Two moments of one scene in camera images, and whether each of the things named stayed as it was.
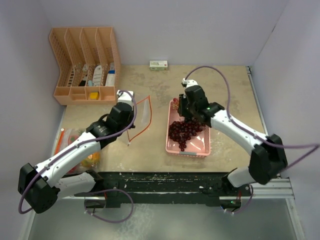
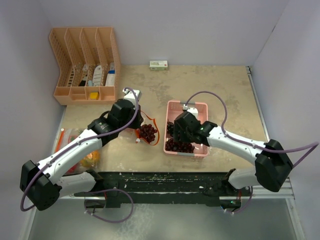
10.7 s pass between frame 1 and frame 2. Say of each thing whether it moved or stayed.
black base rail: stayed
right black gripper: moved
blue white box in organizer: stayed
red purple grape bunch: moved
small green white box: stayed
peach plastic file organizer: stayed
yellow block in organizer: stayed
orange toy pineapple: stayed
